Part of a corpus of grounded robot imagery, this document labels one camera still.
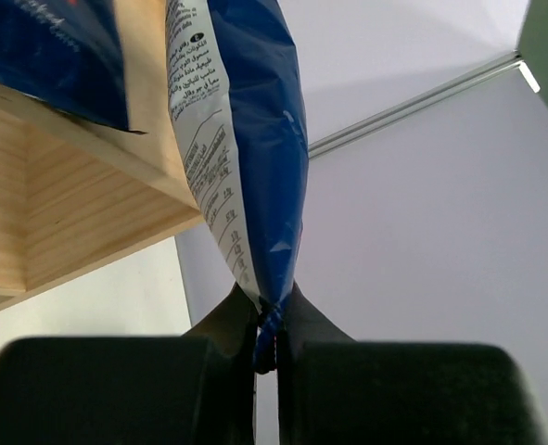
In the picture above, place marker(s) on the wooden two-tier shelf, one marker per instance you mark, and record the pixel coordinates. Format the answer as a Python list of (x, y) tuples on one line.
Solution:
[(76, 196)]

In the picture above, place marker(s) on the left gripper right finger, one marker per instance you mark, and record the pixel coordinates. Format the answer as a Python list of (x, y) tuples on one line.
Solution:
[(333, 389)]

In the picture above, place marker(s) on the Burts spicy chilli bag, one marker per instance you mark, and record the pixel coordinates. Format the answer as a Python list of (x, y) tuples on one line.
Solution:
[(238, 115), (68, 55)]

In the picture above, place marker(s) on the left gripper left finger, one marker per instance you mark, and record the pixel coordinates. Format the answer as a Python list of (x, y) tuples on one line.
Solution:
[(197, 388)]

